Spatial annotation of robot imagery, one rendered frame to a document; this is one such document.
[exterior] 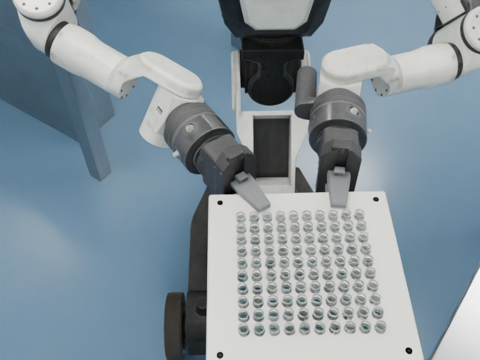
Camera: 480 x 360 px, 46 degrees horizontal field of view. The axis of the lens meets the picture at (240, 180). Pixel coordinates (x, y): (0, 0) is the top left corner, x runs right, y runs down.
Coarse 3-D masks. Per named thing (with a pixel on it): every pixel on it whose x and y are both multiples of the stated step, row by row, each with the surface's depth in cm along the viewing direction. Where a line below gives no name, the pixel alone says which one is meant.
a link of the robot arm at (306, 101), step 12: (300, 72) 94; (312, 72) 94; (300, 84) 92; (312, 84) 92; (324, 84) 89; (336, 84) 89; (348, 84) 89; (360, 84) 89; (300, 96) 90; (312, 96) 90; (324, 96) 87; (336, 96) 85; (348, 96) 86; (300, 108) 89; (312, 108) 88
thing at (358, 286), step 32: (256, 224) 74; (320, 224) 74; (352, 224) 74; (256, 256) 70; (352, 256) 71; (256, 288) 69; (288, 288) 69; (320, 288) 68; (352, 288) 69; (256, 320) 66; (288, 320) 66; (320, 320) 66
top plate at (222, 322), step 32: (320, 192) 78; (352, 192) 78; (384, 192) 78; (224, 224) 74; (288, 224) 74; (384, 224) 74; (224, 256) 71; (288, 256) 71; (320, 256) 71; (384, 256) 71; (224, 288) 69; (384, 288) 68; (224, 320) 66; (352, 320) 66; (384, 320) 66; (224, 352) 64; (256, 352) 64; (288, 352) 63; (320, 352) 63; (352, 352) 63; (384, 352) 63; (416, 352) 63
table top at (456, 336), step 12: (468, 288) 89; (468, 300) 88; (456, 312) 87; (468, 312) 87; (456, 324) 85; (468, 324) 85; (444, 336) 84; (456, 336) 84; (468, 336) 84; (444, 348) 83; (456, 348) 83; (468, 348) 83
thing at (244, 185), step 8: (240, 176) 78; (248, 176) 78; (232, 184) 78; (240, 184) 78; (248, 184) 78; (256, 184) 78; (240, 192) 77; (248, 192) 77; (256, 192) 77; (248, 200) 76; (256, 200) 76; (264, 200) 76; (256, 208) 75; (264, 208) 75
